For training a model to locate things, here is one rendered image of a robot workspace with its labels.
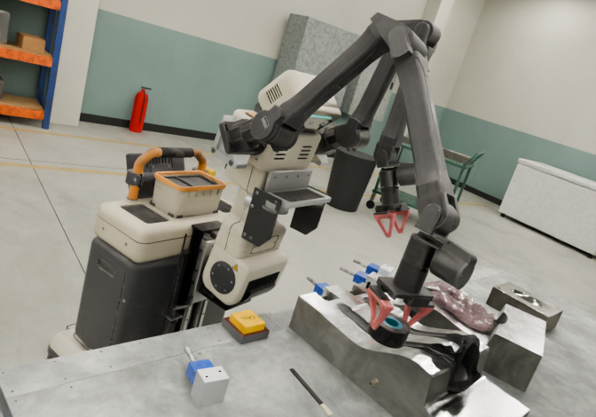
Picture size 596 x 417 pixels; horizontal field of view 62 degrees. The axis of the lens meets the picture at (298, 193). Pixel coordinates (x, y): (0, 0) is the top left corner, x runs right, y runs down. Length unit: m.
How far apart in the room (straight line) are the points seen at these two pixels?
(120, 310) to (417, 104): 1.14
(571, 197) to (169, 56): 5.73
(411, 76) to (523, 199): 7.12
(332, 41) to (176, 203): 5.69
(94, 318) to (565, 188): 6.92
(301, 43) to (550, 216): 4.29
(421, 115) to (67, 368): 0.81
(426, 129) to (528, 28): 8.70
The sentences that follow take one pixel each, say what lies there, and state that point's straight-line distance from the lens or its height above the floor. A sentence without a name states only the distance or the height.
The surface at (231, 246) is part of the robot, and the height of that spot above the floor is 0.83.
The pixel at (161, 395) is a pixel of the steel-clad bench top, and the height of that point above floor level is 0.80.
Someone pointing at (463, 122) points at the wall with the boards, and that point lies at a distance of 9.86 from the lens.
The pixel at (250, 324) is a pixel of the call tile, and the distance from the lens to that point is 1.16.
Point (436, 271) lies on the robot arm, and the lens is 0.95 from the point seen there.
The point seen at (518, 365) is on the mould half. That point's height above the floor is 0.86.
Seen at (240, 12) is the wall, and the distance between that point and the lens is 6.95.
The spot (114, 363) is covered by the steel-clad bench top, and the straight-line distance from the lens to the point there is 1.04.
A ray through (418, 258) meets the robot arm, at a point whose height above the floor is 1.14.
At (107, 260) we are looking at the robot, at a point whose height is 0.65.
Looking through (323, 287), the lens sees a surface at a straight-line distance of 1.43.
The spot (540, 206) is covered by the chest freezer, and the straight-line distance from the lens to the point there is 8.02.
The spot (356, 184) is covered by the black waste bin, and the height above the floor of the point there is 0.33.
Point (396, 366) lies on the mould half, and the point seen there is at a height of 0.90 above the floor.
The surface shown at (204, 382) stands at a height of 0.85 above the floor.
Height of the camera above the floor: 1.43
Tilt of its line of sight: 15 degrees down
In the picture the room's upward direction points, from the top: 17 degrees clockwise
